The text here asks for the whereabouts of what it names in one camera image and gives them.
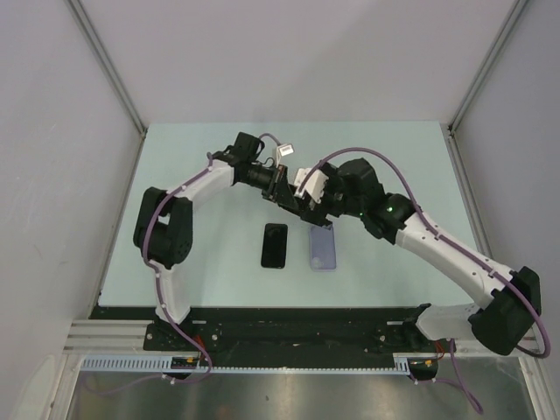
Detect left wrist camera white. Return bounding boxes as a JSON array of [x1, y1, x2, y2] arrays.
[[273, 143, 294, 166]]

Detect right aluminium frame post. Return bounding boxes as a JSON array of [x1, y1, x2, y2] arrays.
[[447, 0, 533, 136]]

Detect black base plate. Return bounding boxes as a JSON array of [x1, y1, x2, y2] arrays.
[[90, 306, 450, 368]]

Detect right side aluminium rail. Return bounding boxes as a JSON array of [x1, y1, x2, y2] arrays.
[[441, 123, 559, 419]]

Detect grey slotted cable duct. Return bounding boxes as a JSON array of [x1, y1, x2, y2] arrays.
[[80, 355, 438, 377]]

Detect aluminium rail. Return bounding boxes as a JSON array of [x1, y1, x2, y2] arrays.
[[441, 123, 559, 419], [63, 318, 154, 354]]

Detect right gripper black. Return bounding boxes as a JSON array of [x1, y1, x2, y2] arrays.
[[301, 160, 366, 230]]

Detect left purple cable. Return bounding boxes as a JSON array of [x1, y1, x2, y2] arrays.
[[82, 133, 284, 397]]

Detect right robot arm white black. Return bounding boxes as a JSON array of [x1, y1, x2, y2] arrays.
[[294, 158, 541, 355]]

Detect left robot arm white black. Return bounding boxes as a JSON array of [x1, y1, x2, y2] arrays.
[[133, 132, 300, 350]]

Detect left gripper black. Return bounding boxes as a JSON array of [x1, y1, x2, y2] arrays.
[[241, 163, 298, 210]]

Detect left aluminium frame post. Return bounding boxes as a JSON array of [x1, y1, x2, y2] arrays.
[[64, 0, 147, 139]]

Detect aluminium frame post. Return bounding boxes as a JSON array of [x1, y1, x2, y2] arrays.
[[64, 0, 147, 139], [447, 0, 533, 136]]

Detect front aluminium rail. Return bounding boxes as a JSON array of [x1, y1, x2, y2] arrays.
[[63, 318, 154, 354]]

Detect lilac silicone phone case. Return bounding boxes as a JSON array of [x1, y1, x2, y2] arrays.
[[309, 225, 337, 271]]

